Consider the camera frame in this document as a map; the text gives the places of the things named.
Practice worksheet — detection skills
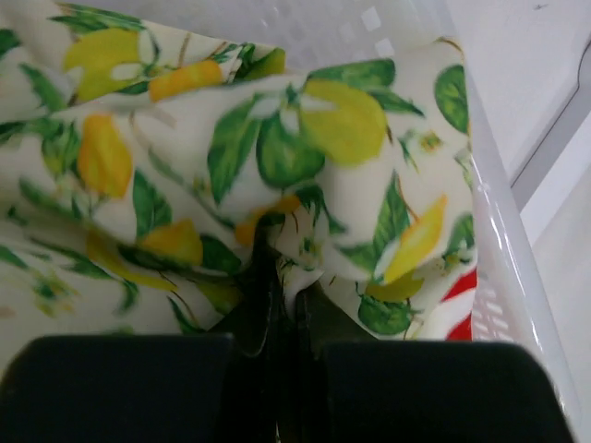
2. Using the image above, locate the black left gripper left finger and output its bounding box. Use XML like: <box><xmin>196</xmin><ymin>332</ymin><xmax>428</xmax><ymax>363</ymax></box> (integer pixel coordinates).
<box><xmin>221</xmin><ymin>216</ymin><xmax>283</xmax><ymax>442</ymax></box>

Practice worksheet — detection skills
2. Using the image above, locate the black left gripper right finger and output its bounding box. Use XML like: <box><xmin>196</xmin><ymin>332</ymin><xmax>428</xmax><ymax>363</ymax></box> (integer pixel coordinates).
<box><xmin>277</xmin><ymin>283</ymin><xmax>369</xmax><ymax>442</ymax></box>

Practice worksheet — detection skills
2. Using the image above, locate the red poppy skirt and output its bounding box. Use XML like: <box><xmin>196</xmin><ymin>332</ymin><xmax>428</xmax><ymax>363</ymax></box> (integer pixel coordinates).
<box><xmin>434</xmin><ymin>269</ymin><xmax>477</xmax><ymax>341</ymax></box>

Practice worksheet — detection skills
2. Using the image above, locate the lemon print skirt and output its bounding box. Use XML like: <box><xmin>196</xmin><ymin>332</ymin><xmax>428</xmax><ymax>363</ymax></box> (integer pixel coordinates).
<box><xmin>1</xmin><ymin>1</ymin><xmax>476</xmax><ymax>352</ymax></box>

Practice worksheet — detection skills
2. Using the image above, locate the translucent plastic basket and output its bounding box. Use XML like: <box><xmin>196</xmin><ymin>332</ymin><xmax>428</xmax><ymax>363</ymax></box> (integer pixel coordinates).
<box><xmin>239</xmin><ymin>0</ymin><xmax>584</xmax><ymax>443</ymax></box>

